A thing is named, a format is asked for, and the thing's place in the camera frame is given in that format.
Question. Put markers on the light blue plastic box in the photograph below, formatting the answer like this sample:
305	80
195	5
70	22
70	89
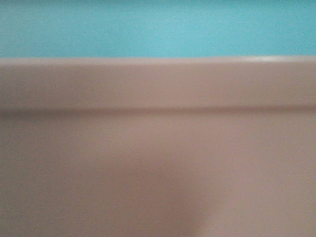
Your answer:
156	28

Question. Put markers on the pink plastic box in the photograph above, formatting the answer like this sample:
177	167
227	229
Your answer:
211	147

